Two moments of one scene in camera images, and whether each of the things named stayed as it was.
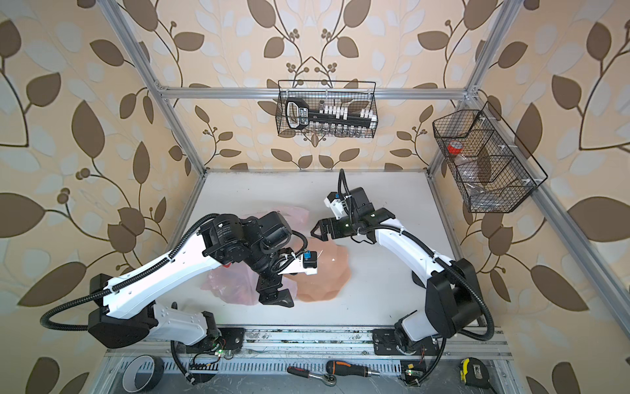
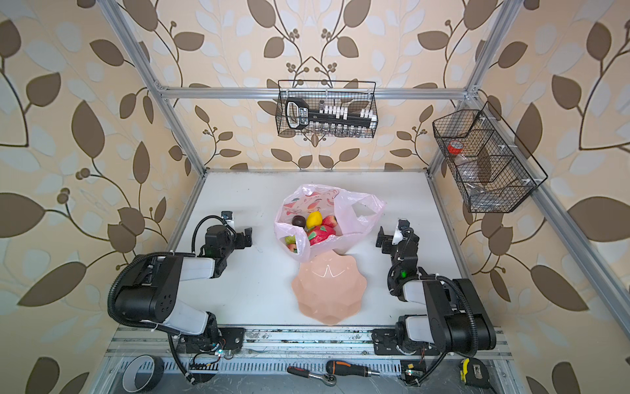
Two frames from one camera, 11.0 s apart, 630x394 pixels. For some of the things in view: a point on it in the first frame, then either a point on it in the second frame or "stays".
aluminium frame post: [151, 72] stays
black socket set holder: [298, 116] stays
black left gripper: [267, 286] → [240, 243]
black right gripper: [332, 222] → [382, 237]
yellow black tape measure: [474, 372] stays
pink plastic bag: [238, 282] → [351, 213]
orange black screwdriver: [342, 368] stays
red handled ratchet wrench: [329, 379] stays
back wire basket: [326, 109] stays
